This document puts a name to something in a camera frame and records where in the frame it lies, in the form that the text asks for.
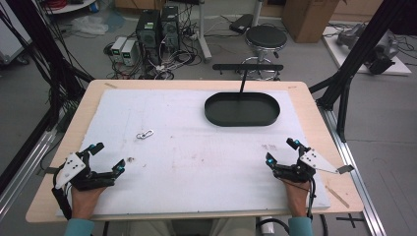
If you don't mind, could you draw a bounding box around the white foam mat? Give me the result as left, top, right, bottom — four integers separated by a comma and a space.
54, 88, 331, 218

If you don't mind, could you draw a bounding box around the grey metal stand leg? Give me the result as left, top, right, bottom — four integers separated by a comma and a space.
196, 0, 213, 64

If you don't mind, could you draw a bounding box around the tangle of cables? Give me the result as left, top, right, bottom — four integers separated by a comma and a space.
103, 19, 206, 81

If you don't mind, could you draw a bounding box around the grey gripper device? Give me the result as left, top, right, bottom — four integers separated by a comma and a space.
335, 23, 368, 51

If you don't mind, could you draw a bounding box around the person's right hand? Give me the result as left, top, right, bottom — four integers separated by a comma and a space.
281, 178, 313, 218

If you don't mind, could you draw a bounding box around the black computer tower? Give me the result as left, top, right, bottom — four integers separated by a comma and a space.
159, 5, 181, 53
135, 9, 162, 66

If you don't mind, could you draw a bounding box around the white round table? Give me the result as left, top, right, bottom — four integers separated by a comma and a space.
44, 0, 98, 16

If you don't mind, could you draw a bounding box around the black oval tray T-bar stand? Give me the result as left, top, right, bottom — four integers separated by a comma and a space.
204, 63, 284, 128

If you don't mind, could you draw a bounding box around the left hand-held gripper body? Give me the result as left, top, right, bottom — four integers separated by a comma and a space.
54, 150, 116, 192

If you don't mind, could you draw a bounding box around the clear plastic bag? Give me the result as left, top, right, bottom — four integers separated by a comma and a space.
70, 15, 110, 36

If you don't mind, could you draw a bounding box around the black round stool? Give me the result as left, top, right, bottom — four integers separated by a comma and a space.
240, 25, 288, 82

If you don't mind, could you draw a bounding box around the black cross floor tape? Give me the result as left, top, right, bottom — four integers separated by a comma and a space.
335, 212, 366, 229

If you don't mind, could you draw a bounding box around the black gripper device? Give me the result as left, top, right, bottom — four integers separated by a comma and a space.
366, 31, 400, 76

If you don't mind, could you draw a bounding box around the person's left hand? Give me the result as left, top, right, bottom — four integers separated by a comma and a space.
70, 186, 108, 220

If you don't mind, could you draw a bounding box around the white bench power supply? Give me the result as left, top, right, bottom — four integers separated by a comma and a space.
110, 35, 128, 63
120, 39, 138, 67

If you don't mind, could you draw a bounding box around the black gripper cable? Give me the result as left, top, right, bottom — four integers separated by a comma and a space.
50, 165, 74, 221
306, 176, 318, 220

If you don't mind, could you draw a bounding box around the white floor board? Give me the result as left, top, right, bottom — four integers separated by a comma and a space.
322, 25, 413, 77

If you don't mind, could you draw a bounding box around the black metal frame strut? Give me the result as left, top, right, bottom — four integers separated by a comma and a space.
308, 0, 417, 143
0, 0, 96, 195

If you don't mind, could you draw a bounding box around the black power adapter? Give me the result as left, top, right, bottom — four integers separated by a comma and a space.
228, 13, 255, 35

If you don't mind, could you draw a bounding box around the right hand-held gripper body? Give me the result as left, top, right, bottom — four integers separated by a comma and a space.
273, 147, 356, 184

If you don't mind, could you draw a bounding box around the aluminium rail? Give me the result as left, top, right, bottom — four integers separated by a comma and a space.
318, 105, 388, 236
0, 128, 58, 222

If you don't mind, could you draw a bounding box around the brown cardboard box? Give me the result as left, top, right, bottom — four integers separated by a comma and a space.
281, 0, 341, 44

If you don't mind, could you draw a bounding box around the silver metal carabiner clasp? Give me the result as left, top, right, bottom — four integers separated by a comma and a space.
136, 129, 155, 141

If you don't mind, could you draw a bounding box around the thin wooden stick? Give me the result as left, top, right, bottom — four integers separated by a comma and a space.
325, 185, 351, 209

